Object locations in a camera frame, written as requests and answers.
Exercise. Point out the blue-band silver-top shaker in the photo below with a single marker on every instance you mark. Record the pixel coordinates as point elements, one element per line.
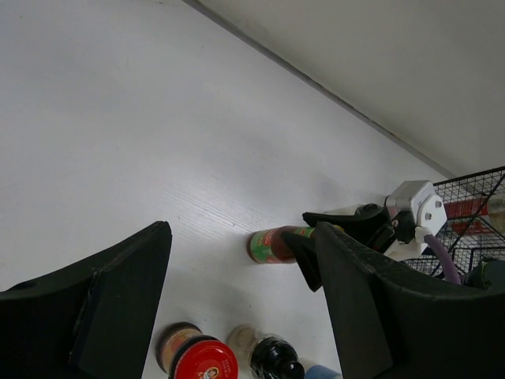
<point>320,372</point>

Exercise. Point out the tall red-label sauce bottle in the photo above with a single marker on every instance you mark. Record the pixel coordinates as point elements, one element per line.
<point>477,216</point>

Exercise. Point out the green-label chili sauce bottle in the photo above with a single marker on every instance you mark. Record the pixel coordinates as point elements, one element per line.
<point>267,246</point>

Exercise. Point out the black-cap white spice bottle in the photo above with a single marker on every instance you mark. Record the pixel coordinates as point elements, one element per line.
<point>263,355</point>

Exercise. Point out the red-lid sauce jar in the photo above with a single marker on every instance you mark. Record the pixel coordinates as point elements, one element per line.
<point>184,352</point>

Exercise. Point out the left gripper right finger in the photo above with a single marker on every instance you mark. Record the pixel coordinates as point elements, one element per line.
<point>391,321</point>

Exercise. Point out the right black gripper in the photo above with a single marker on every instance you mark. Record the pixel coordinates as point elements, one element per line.
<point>368,224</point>

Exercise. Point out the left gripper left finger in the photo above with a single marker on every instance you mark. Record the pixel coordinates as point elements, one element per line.
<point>90,319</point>

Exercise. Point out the black wire basket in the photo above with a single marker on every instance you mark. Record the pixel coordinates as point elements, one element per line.
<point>479,259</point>

